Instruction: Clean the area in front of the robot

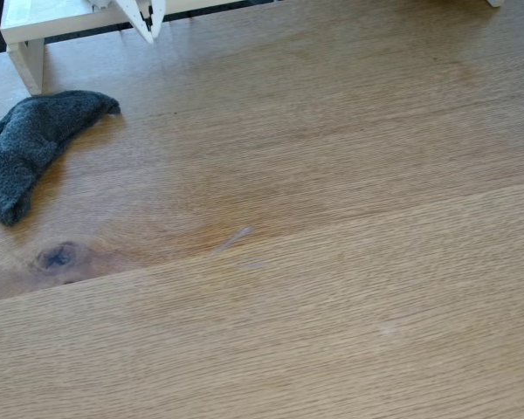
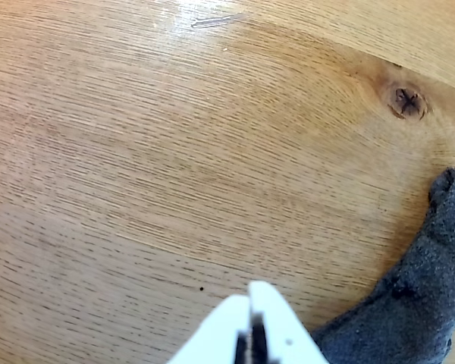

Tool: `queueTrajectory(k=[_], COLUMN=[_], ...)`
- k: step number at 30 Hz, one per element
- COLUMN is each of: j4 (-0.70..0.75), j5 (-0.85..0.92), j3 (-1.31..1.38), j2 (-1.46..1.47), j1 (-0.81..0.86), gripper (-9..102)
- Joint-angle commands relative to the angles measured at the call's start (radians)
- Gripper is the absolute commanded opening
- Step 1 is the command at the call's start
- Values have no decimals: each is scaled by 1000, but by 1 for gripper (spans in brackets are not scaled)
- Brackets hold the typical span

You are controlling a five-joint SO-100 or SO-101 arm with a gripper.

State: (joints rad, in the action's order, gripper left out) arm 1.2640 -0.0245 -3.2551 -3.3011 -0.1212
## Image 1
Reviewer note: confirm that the dark grey fuzzy sock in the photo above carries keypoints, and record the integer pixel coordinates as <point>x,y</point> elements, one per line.
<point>26,144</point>

